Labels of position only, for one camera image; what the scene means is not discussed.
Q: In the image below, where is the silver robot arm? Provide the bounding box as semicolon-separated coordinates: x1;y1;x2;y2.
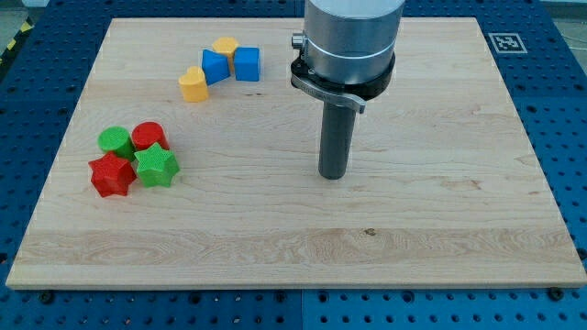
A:
291;0;405;114

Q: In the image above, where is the yellow hexagon block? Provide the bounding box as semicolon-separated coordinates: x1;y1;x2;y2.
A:
212;37;239;73

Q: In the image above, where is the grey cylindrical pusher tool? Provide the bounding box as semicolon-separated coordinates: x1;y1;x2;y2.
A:
318;103;356;180

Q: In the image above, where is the wooden board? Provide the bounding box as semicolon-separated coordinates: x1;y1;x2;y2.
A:
6;17;586;290

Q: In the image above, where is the blue cube block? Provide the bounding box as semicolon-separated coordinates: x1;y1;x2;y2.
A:
234;47;260;82

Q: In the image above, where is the yellow heart block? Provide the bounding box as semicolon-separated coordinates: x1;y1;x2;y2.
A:
178;66;209;103

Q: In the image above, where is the blue triangle block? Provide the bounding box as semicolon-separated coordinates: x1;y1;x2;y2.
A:
202;49;230;85

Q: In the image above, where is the green star block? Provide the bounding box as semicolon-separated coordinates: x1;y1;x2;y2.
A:
134;142;180;188

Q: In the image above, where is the red cylinder block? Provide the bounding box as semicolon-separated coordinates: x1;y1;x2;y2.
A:
130;121;170;150

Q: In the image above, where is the green cylinder block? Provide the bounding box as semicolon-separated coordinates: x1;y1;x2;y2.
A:
97;126;135;161

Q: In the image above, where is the red star block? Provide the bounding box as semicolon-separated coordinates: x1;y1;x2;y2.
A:
88;151;137;198

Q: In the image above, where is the fiducial marker tag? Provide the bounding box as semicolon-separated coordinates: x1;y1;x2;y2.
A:
488;32;527;54

